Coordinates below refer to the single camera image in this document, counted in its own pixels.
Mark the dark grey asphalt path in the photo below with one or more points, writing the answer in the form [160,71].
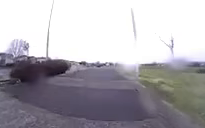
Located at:
[90,96]

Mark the tall thin pole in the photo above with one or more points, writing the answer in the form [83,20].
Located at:
[48,33]
[134,33]

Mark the pale concrete kerb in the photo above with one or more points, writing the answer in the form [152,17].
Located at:
[150,95]

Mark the dark round bush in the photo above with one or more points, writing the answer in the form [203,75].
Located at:
[40,69]

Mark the bare pruned tree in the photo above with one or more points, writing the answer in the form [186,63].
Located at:
[171,45]

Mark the green grass field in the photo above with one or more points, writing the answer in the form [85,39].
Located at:
[186,86]

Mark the row of houses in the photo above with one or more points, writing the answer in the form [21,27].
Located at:
[3,58]

